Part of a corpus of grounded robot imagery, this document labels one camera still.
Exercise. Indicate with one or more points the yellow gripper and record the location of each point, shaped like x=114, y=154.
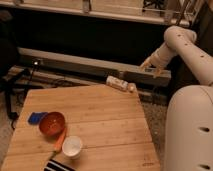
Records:
x=152, y=61

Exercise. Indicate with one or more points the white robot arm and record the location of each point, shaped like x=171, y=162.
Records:
x=189, y=122

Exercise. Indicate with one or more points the black tripod stand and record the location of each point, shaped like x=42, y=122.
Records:
x=8, y=86

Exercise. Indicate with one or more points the grey baseboard heater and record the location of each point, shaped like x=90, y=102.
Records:
x=95, y=67

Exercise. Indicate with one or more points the white window sill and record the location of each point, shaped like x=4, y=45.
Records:
x=162, y=12

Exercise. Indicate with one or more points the wooden table board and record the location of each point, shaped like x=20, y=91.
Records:
x=110, y=123

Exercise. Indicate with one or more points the white cup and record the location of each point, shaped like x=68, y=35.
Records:
x=72, y=147

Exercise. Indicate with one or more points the red bowl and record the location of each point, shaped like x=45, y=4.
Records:
x=52, y=123

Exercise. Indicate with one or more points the orange carrot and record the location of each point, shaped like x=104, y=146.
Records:
x=59, y=143

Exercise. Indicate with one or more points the blue sponge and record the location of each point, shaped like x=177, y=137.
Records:
x=36, y=117

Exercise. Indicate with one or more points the black white striped cloth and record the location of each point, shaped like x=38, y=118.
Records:
x=53, y=165

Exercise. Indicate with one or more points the black office chair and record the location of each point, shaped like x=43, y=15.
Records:
x=9, y=55

